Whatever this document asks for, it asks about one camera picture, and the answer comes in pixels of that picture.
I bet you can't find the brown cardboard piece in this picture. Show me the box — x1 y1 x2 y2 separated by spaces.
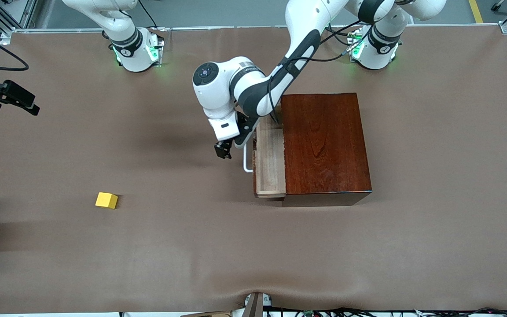
181 310 232 317

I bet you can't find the clear table edge rail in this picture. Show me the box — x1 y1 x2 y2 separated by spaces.
0 24 507 36

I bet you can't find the yellow floor tape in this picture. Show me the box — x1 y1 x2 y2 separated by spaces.
468 0 485 24

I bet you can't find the dark wooden cabinet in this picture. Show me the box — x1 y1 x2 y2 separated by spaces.
280 92 373 207

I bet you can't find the yellow block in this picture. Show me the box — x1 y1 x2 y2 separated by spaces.
95 192 118 210

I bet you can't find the wooden drawer with white handle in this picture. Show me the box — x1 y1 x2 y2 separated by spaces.
243 115 287 199

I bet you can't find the brown table cover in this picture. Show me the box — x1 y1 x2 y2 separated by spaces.
0 24 507 314

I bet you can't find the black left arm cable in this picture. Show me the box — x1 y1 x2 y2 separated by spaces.
268 24 364 126

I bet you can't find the aluminium frame structure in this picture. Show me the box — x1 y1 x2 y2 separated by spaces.
0 0 38 30

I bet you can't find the thin black base cable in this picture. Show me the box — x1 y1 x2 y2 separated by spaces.
137 0 157 29

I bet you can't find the metal table bracket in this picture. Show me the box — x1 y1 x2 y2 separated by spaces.
242 292 272 317

